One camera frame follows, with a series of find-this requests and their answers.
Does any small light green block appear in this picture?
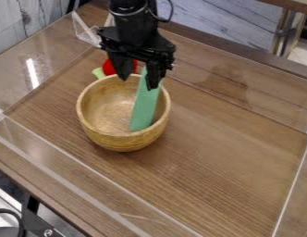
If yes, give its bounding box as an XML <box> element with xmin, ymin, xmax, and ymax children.
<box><xmin>92</xmin><ymin>68</ymin><xmax>105</xmax><ymax>79</ymax></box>

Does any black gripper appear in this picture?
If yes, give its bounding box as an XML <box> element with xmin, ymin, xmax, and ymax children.
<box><xmin>96</xmin><ymin>27</ymin><xmax>176</xmax><ymax>91</ymax></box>

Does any clear acrylic corner bracket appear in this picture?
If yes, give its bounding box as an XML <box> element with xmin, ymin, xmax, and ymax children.
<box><xmin>71</xmin><ymin>11</ymin><xmax>115</xmax><ymax>48</ymax></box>

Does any brown wooden bowl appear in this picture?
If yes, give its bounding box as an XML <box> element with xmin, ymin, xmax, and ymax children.
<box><xmin>76</xmin><ymin>74</ymin><xmax>170</xmax><ymax>152</ymax></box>

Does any metal table frame background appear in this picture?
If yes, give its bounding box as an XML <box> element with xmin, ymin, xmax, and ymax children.
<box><xmin>270</xmin><ymin>0</ymin><xmax>307</xmax><ymax>57</ymax></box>

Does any black cable lower left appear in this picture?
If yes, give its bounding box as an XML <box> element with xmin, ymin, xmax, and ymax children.
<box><xmin>0</xmin><ymin>209</ymin><xmax>37</xmax><ymax>237</ymax></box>

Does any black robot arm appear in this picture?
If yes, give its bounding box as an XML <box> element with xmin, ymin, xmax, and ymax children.
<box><xmin>96</xmin><ymin>0</ymin><xmax>176</xmax><ymax>91</ymax></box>

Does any green rectangular stick block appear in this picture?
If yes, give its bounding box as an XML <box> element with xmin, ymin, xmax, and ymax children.
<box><xmin>128</xmin><ymin>68</ymin><xmax>161</xmax><ymax>131</ymax></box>

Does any red fuzzy ball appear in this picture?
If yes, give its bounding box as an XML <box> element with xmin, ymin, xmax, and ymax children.
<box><xmin>101</xmin><ymin>59</ymin><xmax>139</xmax><ymax>76</ymax></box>

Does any clear acrylic front wall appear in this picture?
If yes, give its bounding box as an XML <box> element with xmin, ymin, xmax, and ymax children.
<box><xmin>0</xmin><ymin>109</ymin><xmax>201</xmax><ymax>237</ymax></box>

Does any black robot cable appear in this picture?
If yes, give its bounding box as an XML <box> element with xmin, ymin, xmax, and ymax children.
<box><xmin>150</xmin><ymin>0</ymin><xmax>176</xmax><ymax>24</ymax></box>

